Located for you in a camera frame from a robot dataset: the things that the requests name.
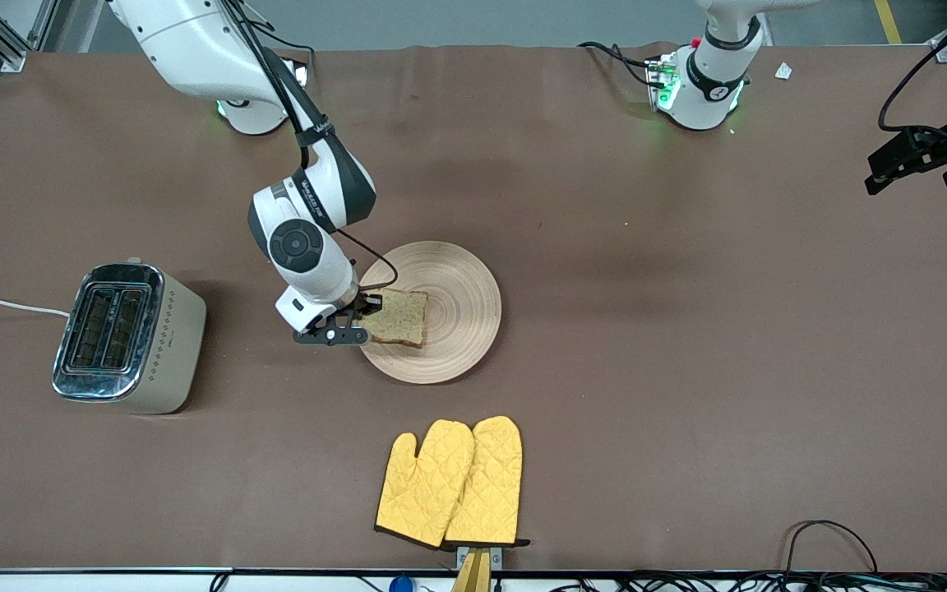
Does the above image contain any brown bread slice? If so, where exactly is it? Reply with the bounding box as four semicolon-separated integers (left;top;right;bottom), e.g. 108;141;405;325
361;289;429;349

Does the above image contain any round wooden plate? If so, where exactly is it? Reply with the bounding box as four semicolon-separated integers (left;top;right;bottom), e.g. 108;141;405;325
356;240;502;385

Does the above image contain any beige chrome two-slot toaster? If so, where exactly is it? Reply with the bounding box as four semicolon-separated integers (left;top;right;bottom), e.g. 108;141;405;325
52;257;208;415

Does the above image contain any yellow quilted oven mitt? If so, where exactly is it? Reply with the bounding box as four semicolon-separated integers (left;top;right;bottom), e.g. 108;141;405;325
444;415;530;548
375;419;475;549

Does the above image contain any brown table cover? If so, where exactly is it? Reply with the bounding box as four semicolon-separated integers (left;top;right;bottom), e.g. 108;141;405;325
0;43;947;574

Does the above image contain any yellow wooden stick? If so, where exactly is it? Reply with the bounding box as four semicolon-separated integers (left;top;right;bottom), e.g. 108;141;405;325
451;549;492;592

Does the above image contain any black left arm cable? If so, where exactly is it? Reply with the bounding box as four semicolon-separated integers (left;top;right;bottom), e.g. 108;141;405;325
879;0;947;134

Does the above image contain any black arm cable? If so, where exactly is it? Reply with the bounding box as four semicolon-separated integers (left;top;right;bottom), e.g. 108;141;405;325
227;0;399;290
879;0;947;134

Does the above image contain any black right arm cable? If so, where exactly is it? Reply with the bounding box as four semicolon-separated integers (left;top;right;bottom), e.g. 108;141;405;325
227;0;399;290

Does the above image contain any grey metal bracket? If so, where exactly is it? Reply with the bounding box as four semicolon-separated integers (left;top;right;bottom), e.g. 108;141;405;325
456;545;504;572

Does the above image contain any black left base cable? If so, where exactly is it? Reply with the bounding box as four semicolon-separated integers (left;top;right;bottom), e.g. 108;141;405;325
578;39;659;87

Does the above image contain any white toaster power cord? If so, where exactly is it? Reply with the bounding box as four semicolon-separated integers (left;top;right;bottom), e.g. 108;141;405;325
0;296;72;318

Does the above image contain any black looped cable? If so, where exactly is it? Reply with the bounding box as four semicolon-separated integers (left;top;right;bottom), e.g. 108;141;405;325
782;520;879;576

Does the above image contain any black cable tangle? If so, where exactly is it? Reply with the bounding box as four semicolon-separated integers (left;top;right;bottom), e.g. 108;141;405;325
556;571;947;592

